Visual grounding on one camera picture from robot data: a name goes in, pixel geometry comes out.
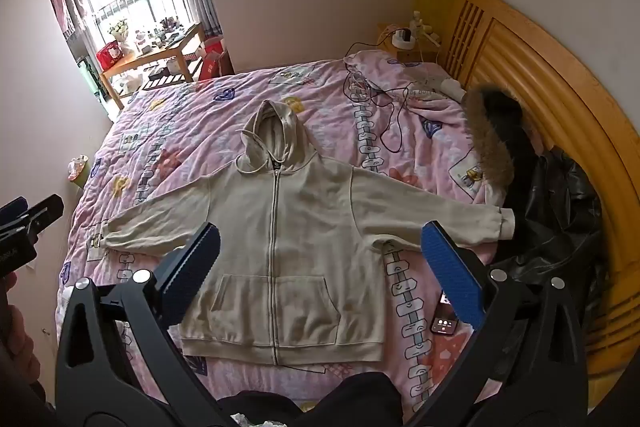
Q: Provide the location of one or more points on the wooden table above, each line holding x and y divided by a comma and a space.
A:
150, 57

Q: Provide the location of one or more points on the white power strip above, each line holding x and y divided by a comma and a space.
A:
432, 37

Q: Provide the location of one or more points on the wooden nightstand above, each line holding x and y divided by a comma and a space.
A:
387, 32

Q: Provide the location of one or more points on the red gift bag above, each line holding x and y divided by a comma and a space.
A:
212, 62

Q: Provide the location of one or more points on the person's left hand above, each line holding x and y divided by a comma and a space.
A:
20, 347

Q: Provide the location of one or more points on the small green bin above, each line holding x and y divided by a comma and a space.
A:
79, 168

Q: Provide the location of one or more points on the white flower bouquet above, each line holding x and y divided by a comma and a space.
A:
120, 29

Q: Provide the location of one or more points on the black leather jacket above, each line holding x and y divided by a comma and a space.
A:
560, 217

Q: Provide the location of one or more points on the pink printed blanket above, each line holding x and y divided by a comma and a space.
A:
200, 117

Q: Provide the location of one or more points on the dark cloth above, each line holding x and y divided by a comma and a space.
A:
350, 399

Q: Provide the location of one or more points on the yellow wooden door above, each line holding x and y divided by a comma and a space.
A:
550, 72

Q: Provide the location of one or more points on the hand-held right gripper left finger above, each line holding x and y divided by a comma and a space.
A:
192, 272

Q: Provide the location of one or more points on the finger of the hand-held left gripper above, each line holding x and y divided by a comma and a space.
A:
14, 209
46, 213

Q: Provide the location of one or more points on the white round charger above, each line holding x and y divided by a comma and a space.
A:
403, 41

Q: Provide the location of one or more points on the black smartphone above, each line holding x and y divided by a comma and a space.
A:
444, 324

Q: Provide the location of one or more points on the green case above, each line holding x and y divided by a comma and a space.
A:
89, 77

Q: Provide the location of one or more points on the white bottle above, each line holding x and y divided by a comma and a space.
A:
416, 23

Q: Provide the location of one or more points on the black fur-trimmed jacket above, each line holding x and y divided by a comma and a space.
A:
495, 142

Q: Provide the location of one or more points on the beige zip hoodie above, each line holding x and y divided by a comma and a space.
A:
300, 232

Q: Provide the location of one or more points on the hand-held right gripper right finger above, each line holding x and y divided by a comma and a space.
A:
450, 272

